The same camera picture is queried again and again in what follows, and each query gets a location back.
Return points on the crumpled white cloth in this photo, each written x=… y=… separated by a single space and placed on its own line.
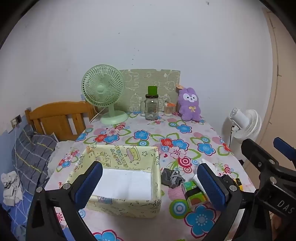
x=10 y=187

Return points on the yellow fabric storage box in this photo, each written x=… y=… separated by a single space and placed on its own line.
x=129 y=208

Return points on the beige door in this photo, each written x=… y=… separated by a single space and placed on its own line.
x=284 y=92

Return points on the grey sock bundle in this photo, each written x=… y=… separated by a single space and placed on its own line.
x=170 y=178

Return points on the glass jar with green lid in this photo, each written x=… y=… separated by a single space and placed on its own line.
x=151 y=106

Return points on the floral tablecloth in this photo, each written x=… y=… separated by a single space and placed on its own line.
x=150 y=139

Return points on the small jar with orange lid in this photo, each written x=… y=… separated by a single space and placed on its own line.
x=168 y=111

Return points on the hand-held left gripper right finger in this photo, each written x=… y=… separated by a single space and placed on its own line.
x=212 y=187

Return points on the small yellow packet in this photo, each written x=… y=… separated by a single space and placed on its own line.
x=238 y=184

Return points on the blue bed sheet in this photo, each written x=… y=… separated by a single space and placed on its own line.
x=13 y=215

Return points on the dark wall switch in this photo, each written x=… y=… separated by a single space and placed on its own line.
x=19 y=118

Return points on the wooden headboard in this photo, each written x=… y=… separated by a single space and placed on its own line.
x=57 y=113

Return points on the white wall socket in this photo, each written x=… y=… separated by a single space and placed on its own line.
x=13 y=122

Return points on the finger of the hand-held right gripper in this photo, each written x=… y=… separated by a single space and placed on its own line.
x=256 y=153
x=285 y=148

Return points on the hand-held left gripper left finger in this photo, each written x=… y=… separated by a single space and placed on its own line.
x=90 y=183

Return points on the green patterned board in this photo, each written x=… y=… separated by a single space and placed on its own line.
x=148 y=77

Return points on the green desk fan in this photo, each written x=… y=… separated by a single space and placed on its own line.
x=101 y=89

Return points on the purple plush bunny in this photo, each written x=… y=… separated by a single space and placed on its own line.
x=188 y=109

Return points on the white standing fan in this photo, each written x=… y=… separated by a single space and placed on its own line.
x=252 y=125

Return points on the grey plaid pillow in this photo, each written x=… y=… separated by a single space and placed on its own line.
x=32 y=153

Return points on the white bedding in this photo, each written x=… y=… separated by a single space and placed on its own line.
x=62 y=148

